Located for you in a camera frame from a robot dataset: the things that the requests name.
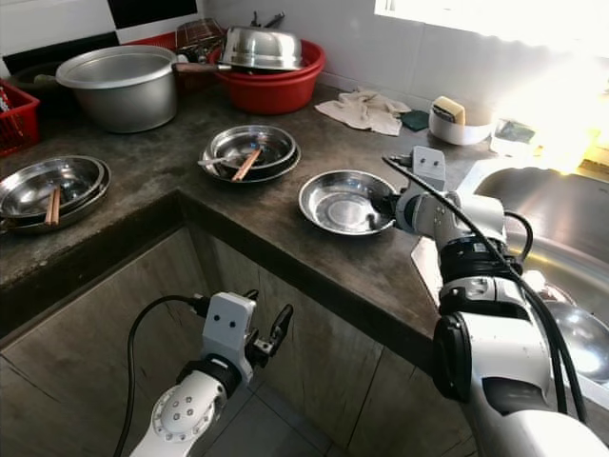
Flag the deep steel bowl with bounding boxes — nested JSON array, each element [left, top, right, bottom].
[[298, 169, 399, 236]]

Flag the green scouring pad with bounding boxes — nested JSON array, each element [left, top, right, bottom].
[[400, 109, 432, 132]]

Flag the white crumpled cloth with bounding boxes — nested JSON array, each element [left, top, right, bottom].
[[314, 89, 411, 137]]

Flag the shallow steel dish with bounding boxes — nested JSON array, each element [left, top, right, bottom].
[[200, 135, 301, 184], [0, 167, 112, 235], [2, 155, 108, 220], [207, 124, 296, 173]]

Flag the white round bowl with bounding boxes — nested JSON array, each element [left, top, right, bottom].
[[428, 107, 495, 147]]

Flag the yellow sponge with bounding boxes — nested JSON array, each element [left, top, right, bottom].
[[433, 96, 468, 126]]

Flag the brown wooden chopstick pair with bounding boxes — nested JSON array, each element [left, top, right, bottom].
[[44, 187, 62, 228], [231, 147, 264, 183]]

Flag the steel spoon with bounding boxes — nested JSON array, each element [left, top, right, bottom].
[[200, 155, 241, 172]]

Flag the small dish with dark scourer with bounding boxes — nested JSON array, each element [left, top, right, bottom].
[[493, 119, 540, 154]]

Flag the red plastic basin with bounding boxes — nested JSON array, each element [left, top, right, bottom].
[[214, 40, 327, 116]]

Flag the stainless steel sink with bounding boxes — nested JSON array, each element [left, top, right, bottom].
[[411, 157, 609, 412]]

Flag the domed steel lid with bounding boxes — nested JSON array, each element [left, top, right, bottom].
[[222, 26, 304, 71]]

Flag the bright window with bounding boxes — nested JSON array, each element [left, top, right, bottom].
[[374, 0, 609, 41]]

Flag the red slotted plastic basket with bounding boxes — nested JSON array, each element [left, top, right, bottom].
[[0, 81, 41, 159]]

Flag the large aluminium pot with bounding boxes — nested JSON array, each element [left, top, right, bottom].
[[33, 45, 180, 134]]

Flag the red plastic rack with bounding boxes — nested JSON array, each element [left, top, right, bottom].
[[147, 31, 222, 92]]

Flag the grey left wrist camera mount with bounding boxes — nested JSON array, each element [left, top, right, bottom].
[[213, 291, 259, 364]]

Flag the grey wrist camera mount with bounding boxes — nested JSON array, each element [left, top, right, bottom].
[[213, 291, 259, 364], [411, 146, 447, 192]]

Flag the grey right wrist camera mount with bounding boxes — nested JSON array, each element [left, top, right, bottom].
[[411, 146, 447, 192]]

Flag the short looped black cable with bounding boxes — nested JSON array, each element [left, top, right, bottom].
[[503, 211, 535, 264]]

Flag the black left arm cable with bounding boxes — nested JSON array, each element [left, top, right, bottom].
[[114, 293, 213, 457]]

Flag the black utensil handles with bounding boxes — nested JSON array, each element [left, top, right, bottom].
[[250, 10, 286, 30]]

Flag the wooden pan handle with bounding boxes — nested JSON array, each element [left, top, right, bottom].
[[177, 61, 231, 75]]

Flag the wire mesh strainer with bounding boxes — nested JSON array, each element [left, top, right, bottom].
[[176, 18, 226, 66]]

